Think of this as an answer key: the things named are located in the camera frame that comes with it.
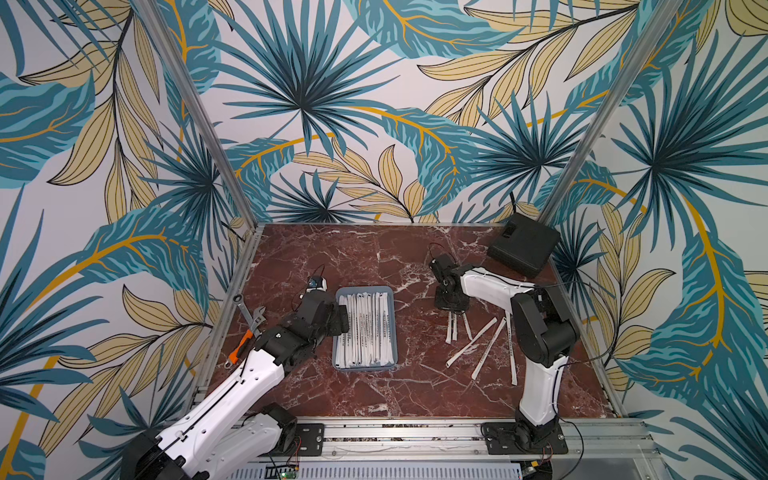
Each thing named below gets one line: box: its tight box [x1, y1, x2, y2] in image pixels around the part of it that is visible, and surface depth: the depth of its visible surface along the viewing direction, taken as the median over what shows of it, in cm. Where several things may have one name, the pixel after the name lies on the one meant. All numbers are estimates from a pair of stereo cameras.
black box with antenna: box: [487, 191, 560, 279], surface depth 110 cm
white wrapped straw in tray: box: [335, 292, 394, 368], surface depth 92 cm
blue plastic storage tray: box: [332, 285, 398, 371], surface depth 92 cm
